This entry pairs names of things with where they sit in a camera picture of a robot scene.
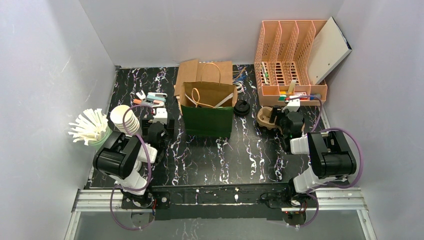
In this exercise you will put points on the white board leaning on wall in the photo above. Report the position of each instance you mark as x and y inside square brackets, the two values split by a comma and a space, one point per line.
[328, 49]

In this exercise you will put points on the teal and orange stapler tools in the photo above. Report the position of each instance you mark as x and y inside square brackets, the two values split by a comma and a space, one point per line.
[151, 99]

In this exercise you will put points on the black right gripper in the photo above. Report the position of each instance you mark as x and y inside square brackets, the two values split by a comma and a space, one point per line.
[282, 116]

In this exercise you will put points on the grey blue small bottle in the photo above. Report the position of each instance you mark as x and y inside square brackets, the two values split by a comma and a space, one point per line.
[316, 97]

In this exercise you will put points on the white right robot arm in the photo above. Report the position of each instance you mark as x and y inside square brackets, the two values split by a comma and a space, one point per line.
[330, 155]

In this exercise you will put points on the stack of flat paper bags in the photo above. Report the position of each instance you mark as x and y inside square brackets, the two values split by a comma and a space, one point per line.
[194, 71]

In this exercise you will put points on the black coffee cup lid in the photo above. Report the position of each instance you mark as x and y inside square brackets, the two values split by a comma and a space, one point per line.
[241, 108]

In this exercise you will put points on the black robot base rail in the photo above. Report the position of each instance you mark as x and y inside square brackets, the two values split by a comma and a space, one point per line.
[272, 201]

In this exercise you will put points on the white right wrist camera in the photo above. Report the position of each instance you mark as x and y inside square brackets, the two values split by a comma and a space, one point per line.
[292, 105]

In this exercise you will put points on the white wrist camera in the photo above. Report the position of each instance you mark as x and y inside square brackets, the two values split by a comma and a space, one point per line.
[292, 105]
[160, 116]

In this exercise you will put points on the orange plastic file organizer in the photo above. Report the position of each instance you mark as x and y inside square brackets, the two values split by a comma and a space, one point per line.
[281, 60]

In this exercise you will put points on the green cup of white straws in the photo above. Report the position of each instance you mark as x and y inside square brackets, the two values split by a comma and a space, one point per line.
[91, 127]

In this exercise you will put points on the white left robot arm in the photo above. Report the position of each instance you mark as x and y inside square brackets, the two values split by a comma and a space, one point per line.
[121, 157]

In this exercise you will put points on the stack of white paper cups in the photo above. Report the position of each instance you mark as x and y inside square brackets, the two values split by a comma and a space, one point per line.
[125, 120]

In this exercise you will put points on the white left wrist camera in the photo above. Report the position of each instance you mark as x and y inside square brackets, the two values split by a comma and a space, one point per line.
[160, 116]

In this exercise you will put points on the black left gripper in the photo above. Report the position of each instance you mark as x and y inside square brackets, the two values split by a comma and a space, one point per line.
[159, 126]

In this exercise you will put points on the green kraft paper bag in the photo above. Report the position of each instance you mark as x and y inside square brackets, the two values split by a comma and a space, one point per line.
[197, 108]

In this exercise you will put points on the brown pulp cup carrier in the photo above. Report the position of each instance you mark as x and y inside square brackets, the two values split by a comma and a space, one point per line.
[267, 116]

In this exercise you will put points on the white straw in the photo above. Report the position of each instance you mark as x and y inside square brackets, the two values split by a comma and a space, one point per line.
[222, 103]

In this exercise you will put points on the red and white small box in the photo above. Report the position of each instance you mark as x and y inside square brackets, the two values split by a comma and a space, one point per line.
[302, 95]

